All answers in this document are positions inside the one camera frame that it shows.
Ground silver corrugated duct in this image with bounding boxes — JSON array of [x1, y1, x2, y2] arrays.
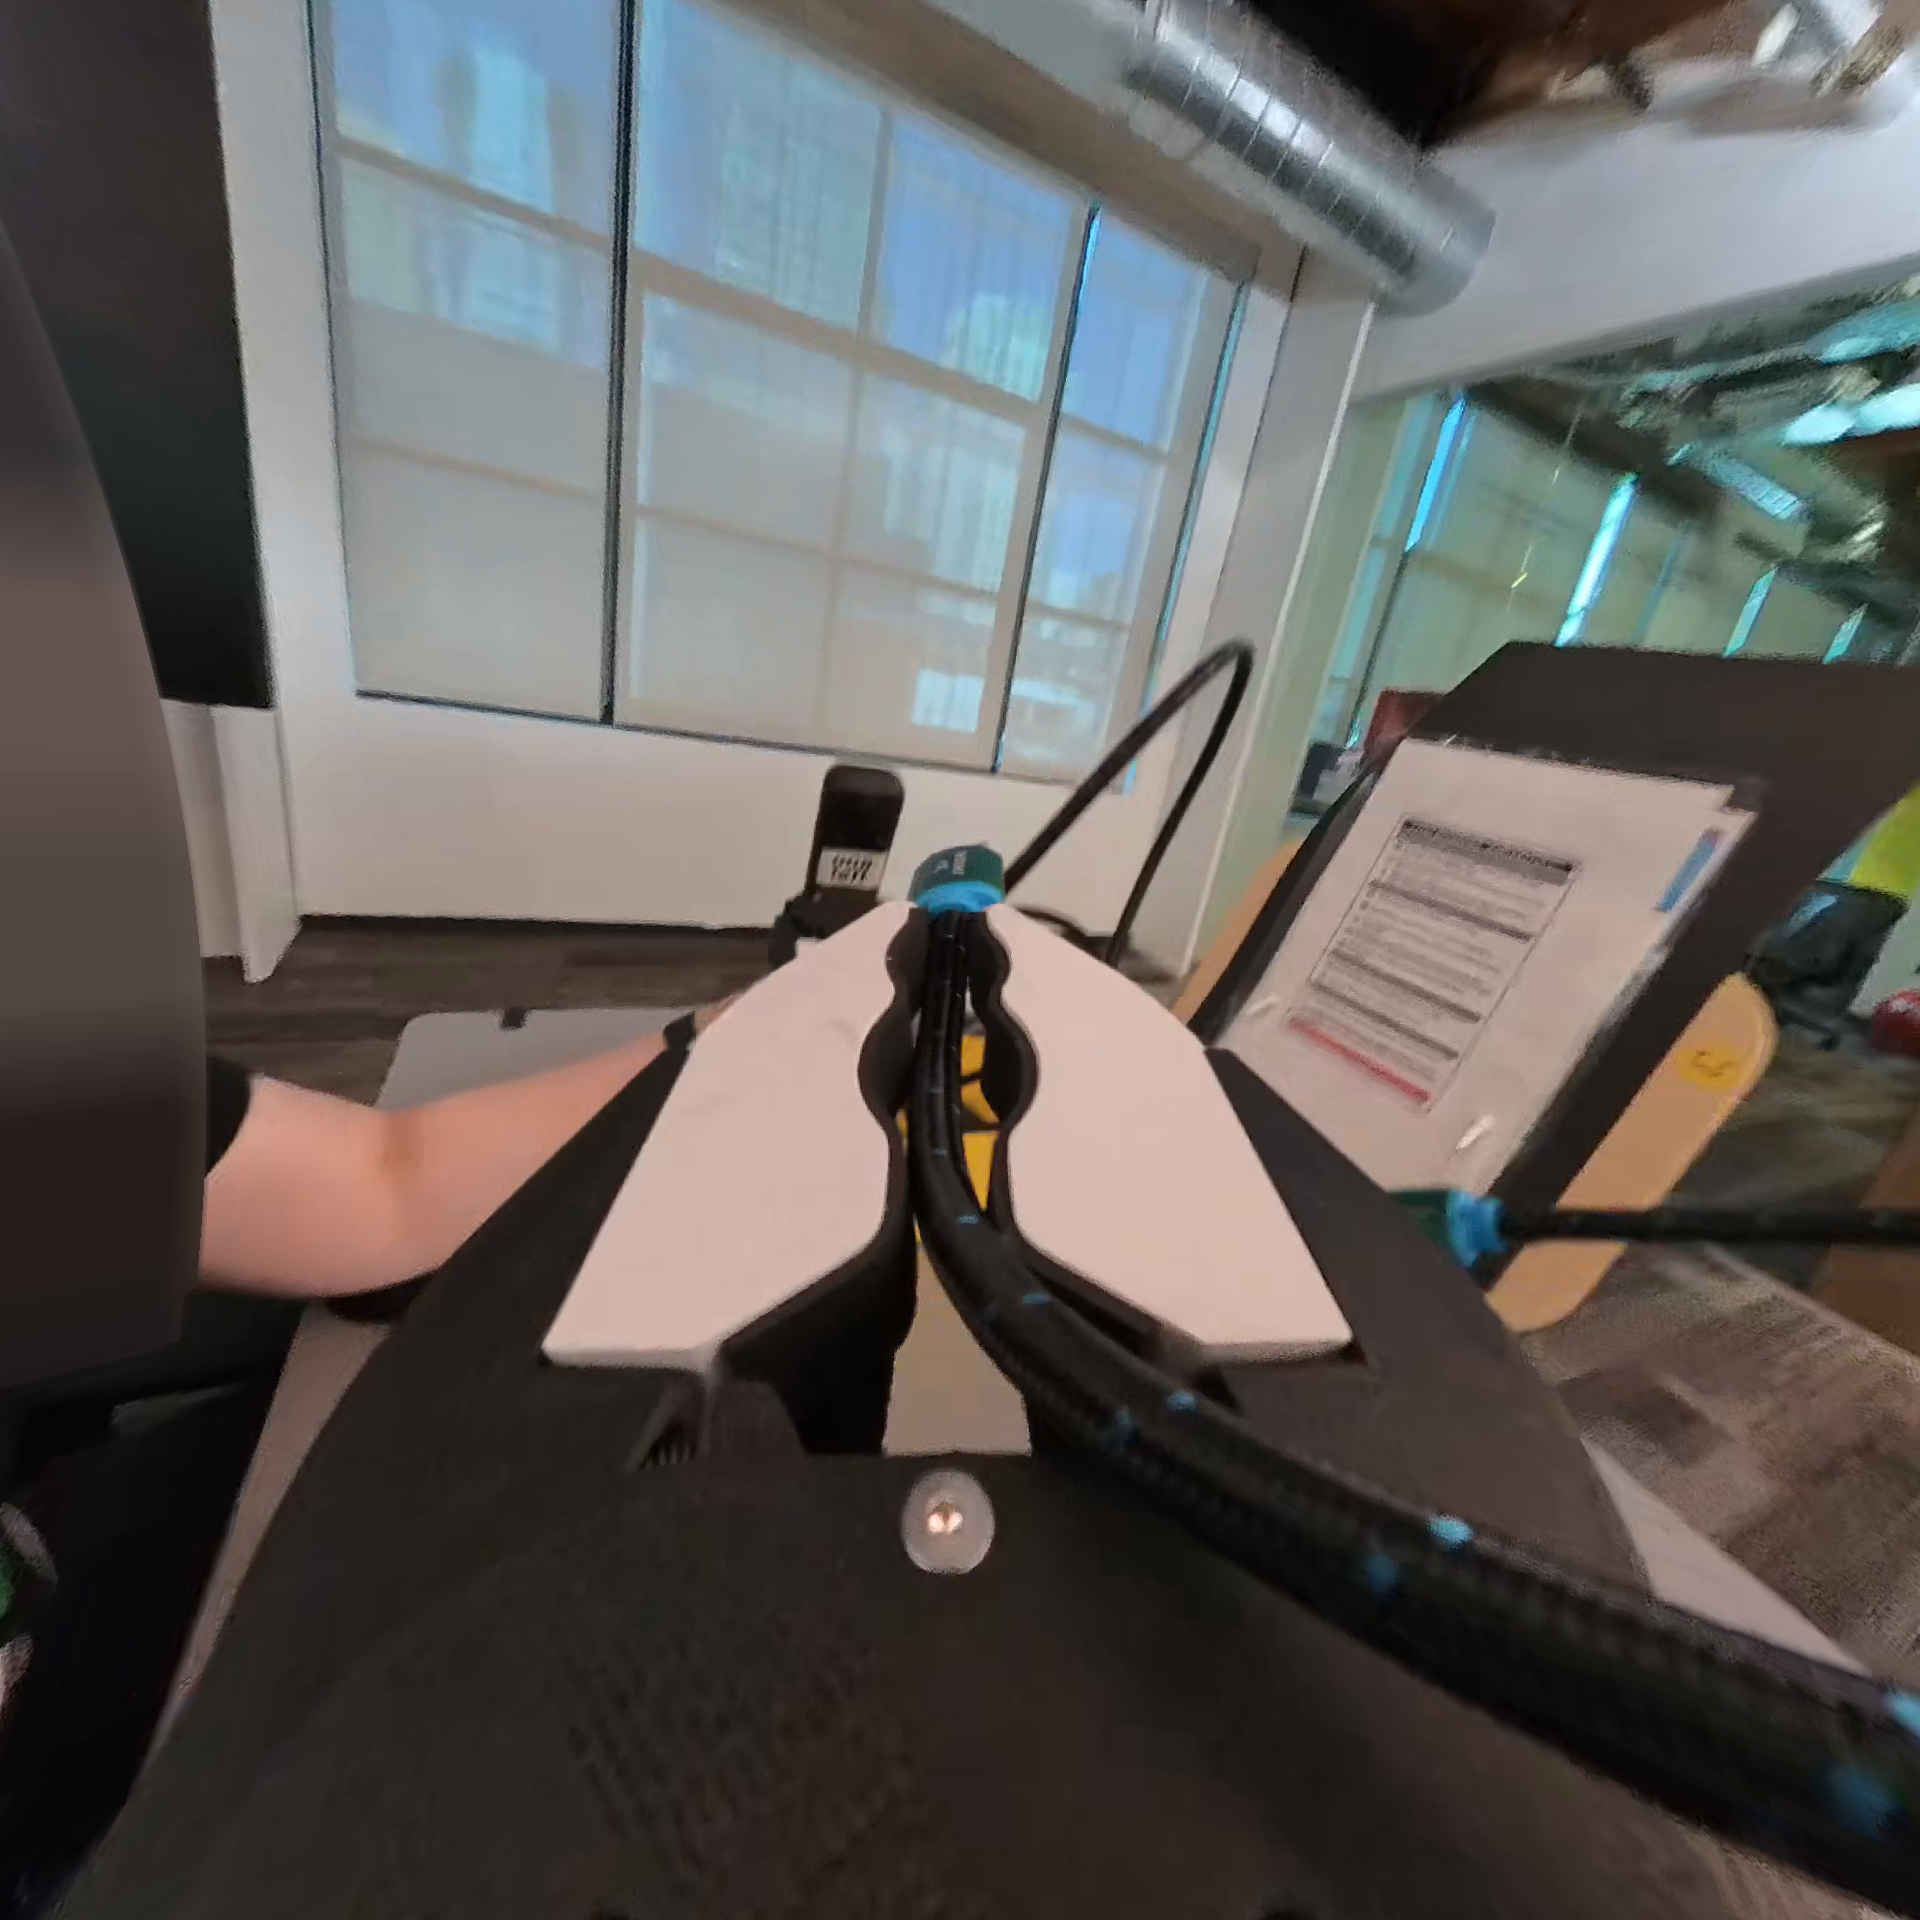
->
[[1124, 0, 1493, 312]]

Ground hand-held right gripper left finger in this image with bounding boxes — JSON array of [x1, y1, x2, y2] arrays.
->
[[536, 900, 921, 1454]]

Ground white framed window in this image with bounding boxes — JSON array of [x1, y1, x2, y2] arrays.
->
[[305, 0, 1257, 783]]

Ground person's left forearm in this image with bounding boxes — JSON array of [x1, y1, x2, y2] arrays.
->
[[198, 1029, 690, 1297]]

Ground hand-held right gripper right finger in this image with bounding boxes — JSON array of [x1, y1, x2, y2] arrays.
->
[[979, 900, 1353, 1366]]

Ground black office chair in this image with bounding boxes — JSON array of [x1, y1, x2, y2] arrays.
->
[[1749, 885, 1917, 1054]]

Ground braided HDMI cable green plugs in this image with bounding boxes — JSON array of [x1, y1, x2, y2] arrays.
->
[[908, 840, 1920, 1898]]

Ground yellow plastic bin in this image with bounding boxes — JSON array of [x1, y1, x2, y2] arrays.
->
[[895, 1029, 1002, 1217]]

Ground dark wall board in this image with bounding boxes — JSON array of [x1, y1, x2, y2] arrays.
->
[[0, 0, 272, 705]]

